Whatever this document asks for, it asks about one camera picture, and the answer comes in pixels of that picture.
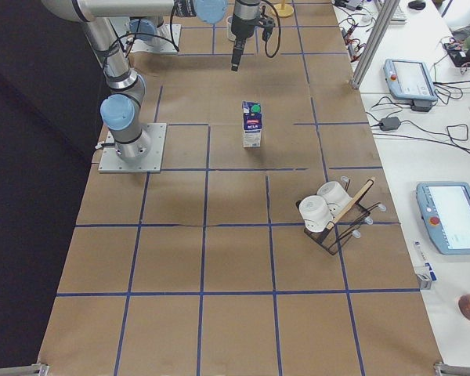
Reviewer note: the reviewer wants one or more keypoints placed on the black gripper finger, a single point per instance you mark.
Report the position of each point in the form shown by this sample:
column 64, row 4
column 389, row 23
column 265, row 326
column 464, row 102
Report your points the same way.
column 237, row 53

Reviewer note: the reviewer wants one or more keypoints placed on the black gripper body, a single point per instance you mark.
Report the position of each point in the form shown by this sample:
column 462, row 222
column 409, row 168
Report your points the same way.
column 244, row 26

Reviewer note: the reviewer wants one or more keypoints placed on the white ceramic mug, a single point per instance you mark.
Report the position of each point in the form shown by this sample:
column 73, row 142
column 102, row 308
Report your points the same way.
column 229, row 34

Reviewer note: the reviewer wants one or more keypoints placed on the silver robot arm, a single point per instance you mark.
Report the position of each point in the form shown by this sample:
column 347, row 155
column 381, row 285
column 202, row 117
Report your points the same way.
column 147, row 29
column 120, row 111

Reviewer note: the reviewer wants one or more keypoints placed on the blue white milk carton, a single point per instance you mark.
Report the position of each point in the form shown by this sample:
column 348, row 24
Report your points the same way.
column 252, row 124

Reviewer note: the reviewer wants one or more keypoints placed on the white cup on rack rear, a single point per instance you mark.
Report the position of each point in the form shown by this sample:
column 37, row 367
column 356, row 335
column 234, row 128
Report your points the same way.
column 334, row 194

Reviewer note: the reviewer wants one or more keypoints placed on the white cup on rack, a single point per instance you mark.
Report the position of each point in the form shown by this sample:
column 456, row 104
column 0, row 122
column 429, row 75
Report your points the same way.
column 334, row 194
column 315, row 213

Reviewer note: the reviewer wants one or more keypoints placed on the white cup on rack front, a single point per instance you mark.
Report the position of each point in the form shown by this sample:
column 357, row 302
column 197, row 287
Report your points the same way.
column 315, row 213

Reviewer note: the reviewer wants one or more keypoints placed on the wooden mug tree stand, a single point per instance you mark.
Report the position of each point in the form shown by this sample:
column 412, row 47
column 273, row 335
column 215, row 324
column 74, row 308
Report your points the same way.
column 283, row 9

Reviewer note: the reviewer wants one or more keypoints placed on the black power adapter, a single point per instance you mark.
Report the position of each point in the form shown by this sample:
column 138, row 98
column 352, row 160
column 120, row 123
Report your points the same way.
column 388, row 124

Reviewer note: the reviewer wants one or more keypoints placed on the far blue teach pendant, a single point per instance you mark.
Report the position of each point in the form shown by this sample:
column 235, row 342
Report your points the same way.
column 408, row 79

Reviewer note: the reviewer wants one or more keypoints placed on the blue teach pendant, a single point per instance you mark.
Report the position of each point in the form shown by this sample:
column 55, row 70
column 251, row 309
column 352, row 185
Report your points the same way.
column 408, row 79
column 445, row 211

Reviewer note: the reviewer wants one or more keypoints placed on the near blue teach pendant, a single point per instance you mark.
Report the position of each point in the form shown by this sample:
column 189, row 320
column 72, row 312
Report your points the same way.
column 445, row 211

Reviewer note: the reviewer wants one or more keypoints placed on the small white blue box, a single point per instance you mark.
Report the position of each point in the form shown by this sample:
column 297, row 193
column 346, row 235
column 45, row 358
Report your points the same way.
column 424, row 272

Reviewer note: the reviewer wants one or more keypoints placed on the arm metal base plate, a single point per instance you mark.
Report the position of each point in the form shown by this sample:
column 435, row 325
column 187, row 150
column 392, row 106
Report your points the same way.
column 144, row 155
column 171, row 34

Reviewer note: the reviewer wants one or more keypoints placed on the aluminium frame post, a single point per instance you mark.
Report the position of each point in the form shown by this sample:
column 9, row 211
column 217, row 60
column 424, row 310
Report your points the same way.
column 380, row 27

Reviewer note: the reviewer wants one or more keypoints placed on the black wire cup rack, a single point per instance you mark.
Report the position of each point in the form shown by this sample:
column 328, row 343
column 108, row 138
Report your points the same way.
column 346, row 222

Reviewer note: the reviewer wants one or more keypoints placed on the left corner aluminium bracket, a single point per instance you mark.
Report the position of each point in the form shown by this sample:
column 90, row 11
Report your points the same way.
column 38, row 369

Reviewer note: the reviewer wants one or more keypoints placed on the corner aluminium bracket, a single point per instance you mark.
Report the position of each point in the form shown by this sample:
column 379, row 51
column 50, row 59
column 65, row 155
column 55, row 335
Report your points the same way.
column 442, row 369
column 38, row 369

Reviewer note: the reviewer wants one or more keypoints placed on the right corner aluminium bracket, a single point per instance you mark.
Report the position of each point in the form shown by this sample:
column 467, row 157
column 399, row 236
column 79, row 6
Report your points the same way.
column 442, row 369

